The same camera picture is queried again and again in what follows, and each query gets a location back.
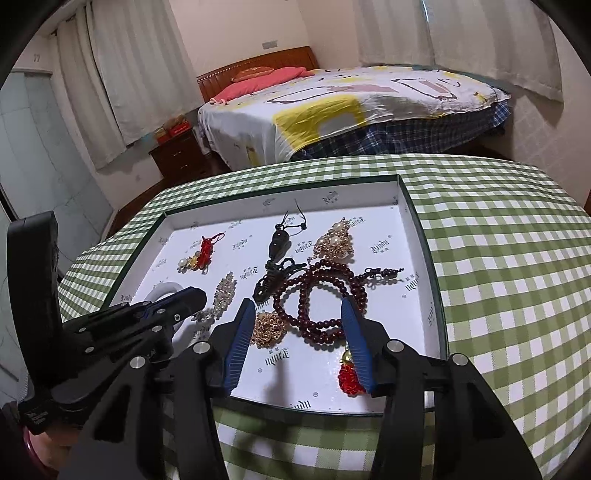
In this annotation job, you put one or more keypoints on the white curtain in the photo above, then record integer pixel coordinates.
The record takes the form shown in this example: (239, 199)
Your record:
(392, 32)
(92, 92)
(494, 41)
(138, 60)

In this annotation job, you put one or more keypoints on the bed with patterned cover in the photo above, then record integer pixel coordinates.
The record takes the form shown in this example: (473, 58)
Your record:
(369, 97)

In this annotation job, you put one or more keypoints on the person's left forearm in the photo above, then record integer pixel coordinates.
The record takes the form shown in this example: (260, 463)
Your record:
(46, 459)

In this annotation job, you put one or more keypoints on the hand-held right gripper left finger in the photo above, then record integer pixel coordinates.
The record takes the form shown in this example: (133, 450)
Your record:
(240, 344)

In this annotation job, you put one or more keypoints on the red patterned pillow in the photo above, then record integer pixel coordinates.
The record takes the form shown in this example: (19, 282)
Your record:
(251, 73)

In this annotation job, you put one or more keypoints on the red knot pearl charm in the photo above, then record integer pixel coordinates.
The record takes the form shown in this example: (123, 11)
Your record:
(203, 254)

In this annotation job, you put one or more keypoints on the blue plaid bed sheet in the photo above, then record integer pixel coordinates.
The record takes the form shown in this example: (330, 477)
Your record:
(406, 134)

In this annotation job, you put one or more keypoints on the dark wooden nightstand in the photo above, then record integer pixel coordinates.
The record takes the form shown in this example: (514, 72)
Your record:
(180, 154)

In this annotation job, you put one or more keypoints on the grey wall outlet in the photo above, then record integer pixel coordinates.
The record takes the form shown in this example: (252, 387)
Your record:
(269, 45)

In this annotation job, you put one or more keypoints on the round gold brooch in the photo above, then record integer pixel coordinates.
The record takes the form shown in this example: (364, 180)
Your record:
(268, 328)

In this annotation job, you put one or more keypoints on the small silver ornament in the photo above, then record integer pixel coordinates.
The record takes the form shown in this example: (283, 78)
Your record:
(203, 317)

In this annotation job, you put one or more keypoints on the dark green jewelry tray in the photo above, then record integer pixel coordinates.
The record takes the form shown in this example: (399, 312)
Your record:
(392, 258)

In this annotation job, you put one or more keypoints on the red box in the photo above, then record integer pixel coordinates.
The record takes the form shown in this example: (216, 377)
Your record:
(173, 129)

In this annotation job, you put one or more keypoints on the green checkered tablecloth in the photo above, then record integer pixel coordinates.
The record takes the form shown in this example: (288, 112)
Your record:
(498, 258)

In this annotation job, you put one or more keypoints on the silver rhinestone hair clip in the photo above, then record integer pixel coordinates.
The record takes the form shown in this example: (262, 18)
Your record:
(225, 288)

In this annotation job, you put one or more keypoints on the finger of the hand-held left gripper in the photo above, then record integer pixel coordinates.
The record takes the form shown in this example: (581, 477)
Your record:
(138, 334)
(184, 297)

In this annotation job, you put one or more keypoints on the frosted glass door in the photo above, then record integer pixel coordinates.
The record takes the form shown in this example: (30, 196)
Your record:
(41, 138)

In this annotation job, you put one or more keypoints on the pink pillow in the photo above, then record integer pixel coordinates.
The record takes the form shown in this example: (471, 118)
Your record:
(258, 83)

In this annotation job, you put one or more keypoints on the wooden bed headboard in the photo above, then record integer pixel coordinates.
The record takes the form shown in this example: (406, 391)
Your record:
(221, 76)

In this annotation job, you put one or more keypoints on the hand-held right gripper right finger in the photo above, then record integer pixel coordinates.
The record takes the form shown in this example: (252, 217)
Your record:
(356, 344)

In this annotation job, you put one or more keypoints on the white bangle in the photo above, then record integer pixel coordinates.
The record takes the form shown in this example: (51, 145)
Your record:
(164, 288)

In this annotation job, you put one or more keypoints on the gold pearl brooch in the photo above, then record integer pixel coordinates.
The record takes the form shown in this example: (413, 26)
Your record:
(334, 242)

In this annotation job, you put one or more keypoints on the red tassel gold charm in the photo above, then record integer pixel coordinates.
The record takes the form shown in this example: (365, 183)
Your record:
(349, 376)

